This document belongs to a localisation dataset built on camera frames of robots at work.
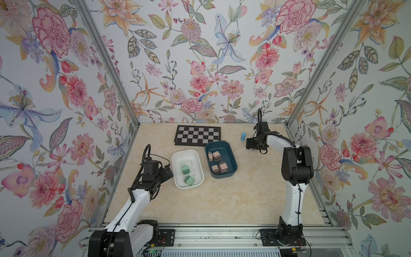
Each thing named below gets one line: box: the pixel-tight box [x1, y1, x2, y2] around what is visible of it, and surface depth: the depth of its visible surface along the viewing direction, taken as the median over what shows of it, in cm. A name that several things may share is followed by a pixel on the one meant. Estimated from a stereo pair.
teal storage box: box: [204, 140, 238, 179], surface depth 100 cm
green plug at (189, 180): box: [183, 175, 195, 187], surface depth 92 cm
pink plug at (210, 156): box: [207, 150, 213, 163], surface depth 100 cm
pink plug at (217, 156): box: [212, 150, 223, 163], surface depth 100 cm
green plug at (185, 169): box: [181, 164, 190, 175], surface depth 97 cm
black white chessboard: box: [173, 125, 222, 147], surface depth 112 cm
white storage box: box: [171, 149, 205, 191], surface depth 98 cm
